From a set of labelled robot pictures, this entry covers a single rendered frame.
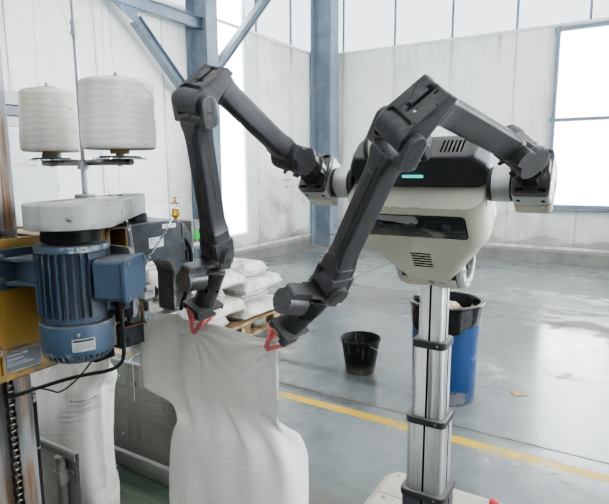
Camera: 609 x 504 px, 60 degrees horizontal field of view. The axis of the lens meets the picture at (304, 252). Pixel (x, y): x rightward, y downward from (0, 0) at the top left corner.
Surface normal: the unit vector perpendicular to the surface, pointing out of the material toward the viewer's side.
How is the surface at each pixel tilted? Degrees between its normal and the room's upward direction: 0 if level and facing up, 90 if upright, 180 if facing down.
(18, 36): 90
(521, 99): 90
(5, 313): 90
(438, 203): 40
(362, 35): 90
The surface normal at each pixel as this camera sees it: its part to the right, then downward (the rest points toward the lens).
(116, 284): -0.13, 0.15
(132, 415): -0.52, 0.14
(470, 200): -0.34, -0.67
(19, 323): 0.85, 0.07
